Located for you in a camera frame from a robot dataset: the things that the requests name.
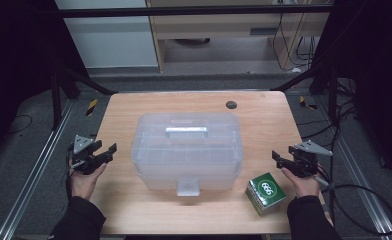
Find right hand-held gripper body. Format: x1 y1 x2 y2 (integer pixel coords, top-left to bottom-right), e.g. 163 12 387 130
288 139 334 179

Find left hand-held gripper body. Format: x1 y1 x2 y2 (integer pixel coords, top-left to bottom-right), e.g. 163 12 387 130
69 134 104 176

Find green cardboard box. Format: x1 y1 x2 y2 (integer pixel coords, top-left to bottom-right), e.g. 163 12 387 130
244 172 287 217

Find clear plastic storage box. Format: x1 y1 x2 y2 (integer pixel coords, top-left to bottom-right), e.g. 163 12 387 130
130 112 244 197

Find person's right hand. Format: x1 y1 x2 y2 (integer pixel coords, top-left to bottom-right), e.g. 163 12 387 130
280 167 322 199

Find person's left hand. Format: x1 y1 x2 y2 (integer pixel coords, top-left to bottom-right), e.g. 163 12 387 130
68 162 108 201

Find yellow black floor tape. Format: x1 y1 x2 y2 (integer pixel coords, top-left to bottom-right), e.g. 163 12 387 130
85 98 99 117
299 95 319 111

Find black metal stand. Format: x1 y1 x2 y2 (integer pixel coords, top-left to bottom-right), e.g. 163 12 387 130
49 64 118 132
270 63 339 125

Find white cabinet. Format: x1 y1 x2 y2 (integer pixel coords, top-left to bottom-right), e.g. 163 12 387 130
54 0 159 70

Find dark curtain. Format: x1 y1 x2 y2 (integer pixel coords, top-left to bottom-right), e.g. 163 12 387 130
0 0 88 164
312 0 392 186

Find light wooden desk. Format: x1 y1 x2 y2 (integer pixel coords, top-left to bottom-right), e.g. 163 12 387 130
146 0 334 75

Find left hand-held gripper black cable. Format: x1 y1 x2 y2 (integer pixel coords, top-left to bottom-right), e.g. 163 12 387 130
65 143 77 201

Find aluminium floor rail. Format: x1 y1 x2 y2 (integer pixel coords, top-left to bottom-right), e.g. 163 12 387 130
317 96 392 240
0 99 76 240

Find black floor cables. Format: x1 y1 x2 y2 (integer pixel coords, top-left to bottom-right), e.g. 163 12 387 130
296 79 360 149

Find thin black floor cable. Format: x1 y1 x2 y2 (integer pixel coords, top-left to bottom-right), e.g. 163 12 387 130
3 114 34 136

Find hanging cables under desk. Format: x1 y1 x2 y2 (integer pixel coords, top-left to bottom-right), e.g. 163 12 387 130
271 13 319 73

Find black horizontal frame bar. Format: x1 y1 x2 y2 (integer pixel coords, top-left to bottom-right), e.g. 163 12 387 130
55 4 335 19

